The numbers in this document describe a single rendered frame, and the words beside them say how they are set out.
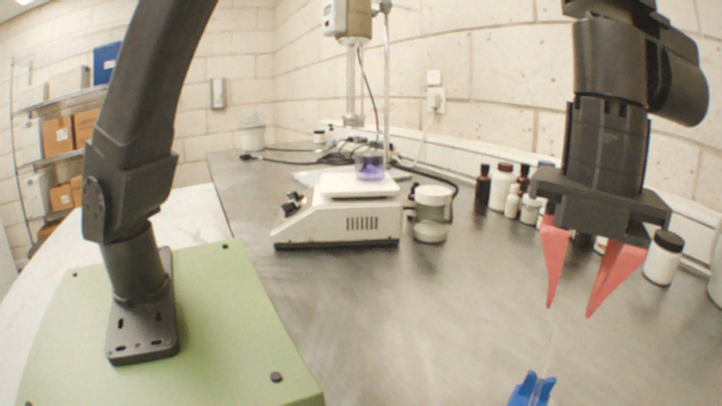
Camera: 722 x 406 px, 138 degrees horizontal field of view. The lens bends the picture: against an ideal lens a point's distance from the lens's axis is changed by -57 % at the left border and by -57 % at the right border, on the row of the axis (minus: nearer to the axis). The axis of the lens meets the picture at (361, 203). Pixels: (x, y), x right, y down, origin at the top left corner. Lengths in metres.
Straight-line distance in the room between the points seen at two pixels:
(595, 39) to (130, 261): 0.38
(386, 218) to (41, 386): 0.48
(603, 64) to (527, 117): 0.65
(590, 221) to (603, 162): 0.04
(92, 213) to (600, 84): 0.36
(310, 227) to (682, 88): 0.47
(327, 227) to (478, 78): 0.64
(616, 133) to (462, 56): 0.82
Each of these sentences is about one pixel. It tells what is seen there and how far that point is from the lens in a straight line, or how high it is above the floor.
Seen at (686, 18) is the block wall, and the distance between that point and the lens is 0.77.
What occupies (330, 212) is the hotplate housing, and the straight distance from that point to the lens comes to 0.46.
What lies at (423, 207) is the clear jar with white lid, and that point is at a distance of 0.48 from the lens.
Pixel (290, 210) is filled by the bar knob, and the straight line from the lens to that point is 0.49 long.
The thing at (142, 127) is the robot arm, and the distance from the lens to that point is 0.24.
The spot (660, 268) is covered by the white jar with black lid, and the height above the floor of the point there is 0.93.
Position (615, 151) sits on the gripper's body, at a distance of 0.20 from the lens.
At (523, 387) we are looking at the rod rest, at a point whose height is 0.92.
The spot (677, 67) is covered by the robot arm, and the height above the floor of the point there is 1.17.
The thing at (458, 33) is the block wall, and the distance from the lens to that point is 1.01.
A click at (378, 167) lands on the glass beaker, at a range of 0.49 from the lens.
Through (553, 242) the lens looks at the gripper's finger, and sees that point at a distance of 0.21.
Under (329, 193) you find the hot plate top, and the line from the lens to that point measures 0.45.
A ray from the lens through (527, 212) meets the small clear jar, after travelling 0.63.
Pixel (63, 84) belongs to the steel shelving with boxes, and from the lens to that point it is 2.67.
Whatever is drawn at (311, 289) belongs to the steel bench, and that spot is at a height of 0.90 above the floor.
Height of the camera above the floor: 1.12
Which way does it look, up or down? 19 degrees down
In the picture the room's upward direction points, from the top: straight up
